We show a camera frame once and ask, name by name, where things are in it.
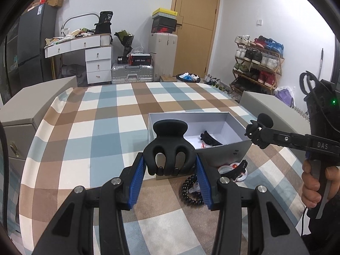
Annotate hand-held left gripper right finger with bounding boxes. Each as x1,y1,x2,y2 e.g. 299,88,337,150
195,154,310,255

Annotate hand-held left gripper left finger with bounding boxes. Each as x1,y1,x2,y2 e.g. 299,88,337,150
30,153,146,255

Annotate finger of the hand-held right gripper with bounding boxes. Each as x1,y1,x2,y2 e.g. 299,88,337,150
262,127,310,152

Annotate small clear plastic piece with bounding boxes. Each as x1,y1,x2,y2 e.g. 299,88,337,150
189,181,203,195

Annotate small black hair claw clip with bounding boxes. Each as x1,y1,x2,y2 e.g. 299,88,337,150
245,113,274,150

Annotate grey cardboard box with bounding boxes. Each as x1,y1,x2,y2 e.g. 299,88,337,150
147,112,253,182

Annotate large black hair claw clip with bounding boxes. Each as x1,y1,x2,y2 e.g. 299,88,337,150
145,120,197,177

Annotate person's right forearm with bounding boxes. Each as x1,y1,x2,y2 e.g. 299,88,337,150
301,199,340,255

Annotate person's right hand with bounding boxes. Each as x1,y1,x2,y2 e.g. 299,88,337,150
302,159,340,211

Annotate grey cabinet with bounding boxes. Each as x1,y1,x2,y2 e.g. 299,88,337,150
239,90,310,135

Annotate purple plastic bag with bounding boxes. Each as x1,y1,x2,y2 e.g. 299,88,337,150
273,86,294,108

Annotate grey metal pole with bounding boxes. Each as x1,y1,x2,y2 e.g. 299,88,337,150
317,48,325,82

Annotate checked bed cover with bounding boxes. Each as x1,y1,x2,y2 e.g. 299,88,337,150
5,81,310,255

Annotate wooden shoe rack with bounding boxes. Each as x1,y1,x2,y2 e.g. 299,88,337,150
229,35,285,95

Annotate group of racked sneakers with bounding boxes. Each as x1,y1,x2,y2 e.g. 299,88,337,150
233,35,285,91

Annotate scattered loose shoes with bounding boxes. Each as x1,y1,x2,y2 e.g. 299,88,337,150
203,74,232,94

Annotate silver suitcase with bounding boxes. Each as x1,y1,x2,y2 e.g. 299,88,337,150
111,62,154,85

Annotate black trash bin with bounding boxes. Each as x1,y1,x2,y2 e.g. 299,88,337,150
176,72,201,83

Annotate black red flat box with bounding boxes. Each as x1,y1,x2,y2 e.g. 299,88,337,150
128,54,153,66

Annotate grey cloth bundle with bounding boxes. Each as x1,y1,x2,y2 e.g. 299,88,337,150
60,64,88,86

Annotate wooden door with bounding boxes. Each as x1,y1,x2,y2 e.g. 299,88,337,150
171,0,222,79

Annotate white suitcase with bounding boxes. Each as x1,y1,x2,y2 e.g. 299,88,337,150
148,32,178,79

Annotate white vanity desk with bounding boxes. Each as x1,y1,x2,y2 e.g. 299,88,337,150
44,33,113,85

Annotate grey box lid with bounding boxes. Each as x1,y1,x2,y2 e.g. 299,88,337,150
0,76,78,245

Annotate black wrapped flower bouquet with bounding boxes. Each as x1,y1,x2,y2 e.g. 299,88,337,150
114,30,135,57

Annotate black red shoe box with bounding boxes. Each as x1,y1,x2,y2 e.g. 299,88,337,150
151,25,177,34

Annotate black bag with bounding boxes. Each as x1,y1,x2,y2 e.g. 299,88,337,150
94,11,115,35

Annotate dark grey shoe box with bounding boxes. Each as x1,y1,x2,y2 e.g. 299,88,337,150
152,18,177,27

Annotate pile of desk clutter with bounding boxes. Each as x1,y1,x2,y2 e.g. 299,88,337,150
45,27,96,46

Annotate arched mirror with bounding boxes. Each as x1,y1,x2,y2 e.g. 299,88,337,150
61,13,100,37

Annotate dark fridge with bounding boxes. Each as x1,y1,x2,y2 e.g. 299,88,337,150
17,4,58,85

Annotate dark glass cabinet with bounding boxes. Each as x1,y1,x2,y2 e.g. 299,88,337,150
5,24,21,97

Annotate open cardboard box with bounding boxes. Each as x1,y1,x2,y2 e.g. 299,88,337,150
46,0,69,9

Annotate black bead bracelet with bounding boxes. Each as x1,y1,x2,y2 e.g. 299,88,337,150
182,175,205,207

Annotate black velcro strap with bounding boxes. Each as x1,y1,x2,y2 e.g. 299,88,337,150
300,71,319,95

